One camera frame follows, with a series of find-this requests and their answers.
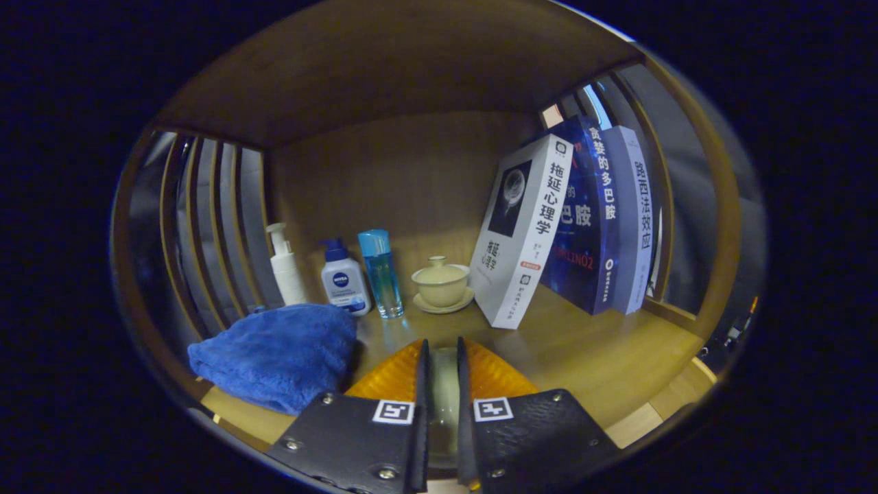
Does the folded blue towel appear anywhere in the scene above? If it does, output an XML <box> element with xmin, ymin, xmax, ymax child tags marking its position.
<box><xmin>187</xmin><ymin>304</ymin><xmax>359</xmax><ymax>416</ymax></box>

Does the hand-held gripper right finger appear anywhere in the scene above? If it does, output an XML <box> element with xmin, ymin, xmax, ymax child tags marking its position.
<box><xmin>456</xmin><ymin>336</ymin><xmax>621</xmax><ymax>494</ymax></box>

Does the dark blue book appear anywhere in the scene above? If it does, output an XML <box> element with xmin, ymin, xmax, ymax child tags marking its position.
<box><xmin>538</xmin><ymin>115</ymin><xmax>621</xmax><ymax>316</ymax></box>

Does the white pump bottle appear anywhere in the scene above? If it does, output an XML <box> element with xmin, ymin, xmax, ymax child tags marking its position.
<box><xmin>265</xmin><ymin>222</ymin><xmax>309</xmax><ymax>307</ymax></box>

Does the white bottle blue cap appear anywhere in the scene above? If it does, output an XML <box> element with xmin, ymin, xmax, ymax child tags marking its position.
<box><xmin>319</xmin><ymin>237</ymin><xmax>372</xmax><ymax>316</ymax></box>

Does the cream lidded teacup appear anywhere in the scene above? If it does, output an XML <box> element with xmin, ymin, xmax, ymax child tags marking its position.
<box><xmin>410</xmin><ymin>255</ymin><xmax>475</xmax><ymax>315</ymax></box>

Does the clear blue bottle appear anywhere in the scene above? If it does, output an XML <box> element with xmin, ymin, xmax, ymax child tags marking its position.
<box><xmin>357</xmin><ymin>229</ymin><xmax>405</xmax><ymax>319</ymax></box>

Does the wooden countertop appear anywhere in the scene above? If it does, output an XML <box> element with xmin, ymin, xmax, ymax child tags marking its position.
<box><xmin>199</xmin><ymin>285</ymin><xmax>707</xmax><ymax>454</ymax></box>

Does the wooden cabinet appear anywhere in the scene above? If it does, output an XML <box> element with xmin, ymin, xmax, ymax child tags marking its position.
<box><xmin>110</xmin><ymin>0</ymin><xmax>745</xmax><ymax>474</ymax></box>

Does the orange-tipped black clamp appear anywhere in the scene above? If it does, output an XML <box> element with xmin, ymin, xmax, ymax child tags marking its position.
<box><xmin>724</xmin><ymin>295</ymin><xmax>761</xmax><ymax>347</ymax></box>

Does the white book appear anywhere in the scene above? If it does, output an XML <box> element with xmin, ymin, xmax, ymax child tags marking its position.
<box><xmin>468</xmin><ymin>134</ymin><xmax>575</xmax><ymax>330</ymax></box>

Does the small cream cone-shaped flask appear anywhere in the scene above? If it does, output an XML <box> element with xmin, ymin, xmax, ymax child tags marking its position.
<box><xmin>427</xmin><ymin>346</ymin><xmax>462</xmax><ymax>474</ymax></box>

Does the pale blue book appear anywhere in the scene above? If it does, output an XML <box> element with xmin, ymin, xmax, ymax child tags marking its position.
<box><xmin>602</xmin><ymin>126</ymin><xmax>654</xmax><ymax>315</ymax></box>

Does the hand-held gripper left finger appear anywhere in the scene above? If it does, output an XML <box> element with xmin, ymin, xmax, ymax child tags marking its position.
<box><xmin>266</xmin><ymin>338</ymin><xmax>431</xmax><ymax>494</ymax></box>

